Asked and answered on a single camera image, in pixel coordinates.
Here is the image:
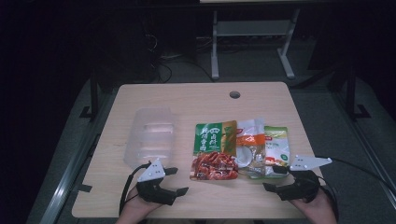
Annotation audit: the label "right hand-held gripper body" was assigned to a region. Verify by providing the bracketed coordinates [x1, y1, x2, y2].
[275, 154, 333, 203]

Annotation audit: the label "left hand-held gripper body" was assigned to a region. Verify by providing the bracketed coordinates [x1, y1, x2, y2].
[135, 158, 177, 206]

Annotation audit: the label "green and white packet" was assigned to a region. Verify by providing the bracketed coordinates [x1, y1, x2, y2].
[263, 125, 291, 179]

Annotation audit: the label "clear plastic container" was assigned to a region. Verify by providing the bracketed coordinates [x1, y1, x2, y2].
[123, 106, 176, 169]

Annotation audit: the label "orange and white clear packet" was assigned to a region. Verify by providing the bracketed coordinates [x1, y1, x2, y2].
[234, 117, 267, 179]

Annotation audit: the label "green and red seasoning packet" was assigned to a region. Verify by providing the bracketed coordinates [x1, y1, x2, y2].
[189, 120, 240, 182]

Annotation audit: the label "person's left hand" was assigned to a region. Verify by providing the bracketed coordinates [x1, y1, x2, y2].
[115, 185, 163, 224]

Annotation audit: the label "person's right hand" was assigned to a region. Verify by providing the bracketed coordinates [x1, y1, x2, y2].
[289, 186, 339, 224]

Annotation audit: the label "black metal stand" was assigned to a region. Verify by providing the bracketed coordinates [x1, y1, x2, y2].
[343, 65, 372, 121]
[78, 69, 101, 121]

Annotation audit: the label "white metal stand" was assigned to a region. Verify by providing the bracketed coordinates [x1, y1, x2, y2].
[210, 8, 302, 80]

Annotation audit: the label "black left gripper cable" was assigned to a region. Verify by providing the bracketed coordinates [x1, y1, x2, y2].
[119, 162, 152, 217]

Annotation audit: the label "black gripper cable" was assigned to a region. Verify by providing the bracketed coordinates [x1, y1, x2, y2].
[314, 156, 396, 194]
[119, 162, 152, 217]

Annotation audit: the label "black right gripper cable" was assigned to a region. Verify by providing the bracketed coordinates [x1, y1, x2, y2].
[314, 156, 396, 194]

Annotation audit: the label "grey metal rail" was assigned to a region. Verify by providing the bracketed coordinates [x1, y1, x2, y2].
[329, 90, 396, 213]
[37, 88, 120, 224]

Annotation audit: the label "black floor cables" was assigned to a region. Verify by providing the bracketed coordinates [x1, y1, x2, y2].
[146, 32, 217, 84]

